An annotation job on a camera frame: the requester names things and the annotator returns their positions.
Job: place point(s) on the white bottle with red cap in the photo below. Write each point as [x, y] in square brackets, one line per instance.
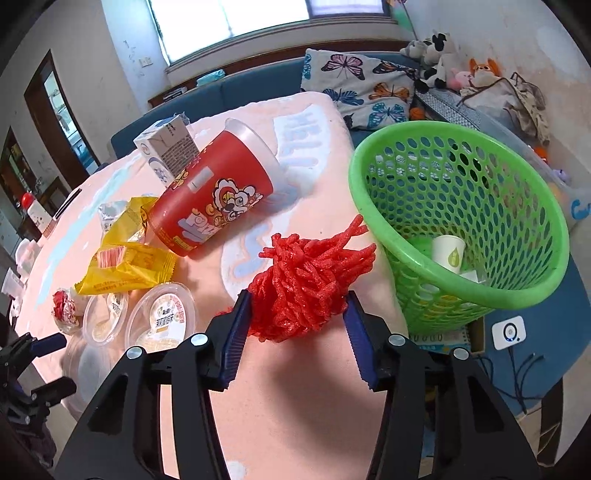
[37, 217]

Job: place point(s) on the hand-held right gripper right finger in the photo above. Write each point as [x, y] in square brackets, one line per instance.
[359, 344]

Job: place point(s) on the red and white wrapper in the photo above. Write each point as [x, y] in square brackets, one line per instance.
[67, 309]

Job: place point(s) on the blue sofa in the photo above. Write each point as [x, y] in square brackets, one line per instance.
[258, 83]

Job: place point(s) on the clear plastic container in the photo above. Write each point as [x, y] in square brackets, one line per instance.
[92, 369]

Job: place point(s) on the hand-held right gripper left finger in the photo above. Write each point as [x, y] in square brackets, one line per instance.
[235, 339]

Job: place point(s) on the white milk carton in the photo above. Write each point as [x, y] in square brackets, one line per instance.
[171, 147]

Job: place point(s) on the colourful wall decoration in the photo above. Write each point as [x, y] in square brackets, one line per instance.
[402, 14]

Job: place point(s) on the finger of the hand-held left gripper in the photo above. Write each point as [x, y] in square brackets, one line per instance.
[46, 344]
[53, 390]

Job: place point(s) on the small white paper cup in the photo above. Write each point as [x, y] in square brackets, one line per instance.
[448, 254]

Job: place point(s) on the beige crumpled cloth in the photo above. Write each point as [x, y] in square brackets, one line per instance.
[521, 101]

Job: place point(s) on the white paper scrap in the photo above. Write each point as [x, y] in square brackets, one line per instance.
[472, 277]

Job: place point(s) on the window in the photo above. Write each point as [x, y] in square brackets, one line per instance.
[277, 18]

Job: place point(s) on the butterfly print pillow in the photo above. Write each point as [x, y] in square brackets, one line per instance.
[351, 87]

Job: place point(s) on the green plastic mesh basket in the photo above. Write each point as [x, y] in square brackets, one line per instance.
[485, 184]

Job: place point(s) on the black and white cow plush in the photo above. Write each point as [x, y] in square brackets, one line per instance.
[436, 55]

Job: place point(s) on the pink plush toy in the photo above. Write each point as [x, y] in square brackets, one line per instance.
[459, 78]

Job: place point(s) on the red fuzzy scrubber ball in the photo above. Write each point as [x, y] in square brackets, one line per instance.
[300, 286]

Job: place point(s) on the red printed paper cup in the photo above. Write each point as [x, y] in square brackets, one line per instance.
[207, 203]

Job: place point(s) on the clear jelly cup with label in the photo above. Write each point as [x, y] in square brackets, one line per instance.
[161, 318]
[104, 318]

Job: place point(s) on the silver foil wrapper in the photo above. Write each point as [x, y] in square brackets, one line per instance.
[111, 214]

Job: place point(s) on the grey plush toy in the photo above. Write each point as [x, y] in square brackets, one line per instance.
[413, 48]

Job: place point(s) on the white square device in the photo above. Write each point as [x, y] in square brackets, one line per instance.
[509, 332]

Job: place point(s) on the orange fox plush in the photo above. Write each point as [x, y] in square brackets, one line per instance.
[484, 69]

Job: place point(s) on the teal cloth item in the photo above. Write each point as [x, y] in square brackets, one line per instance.
[211, 77]

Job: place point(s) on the yellow snack packet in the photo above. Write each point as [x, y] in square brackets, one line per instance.
[134, 217]
[134, 272]

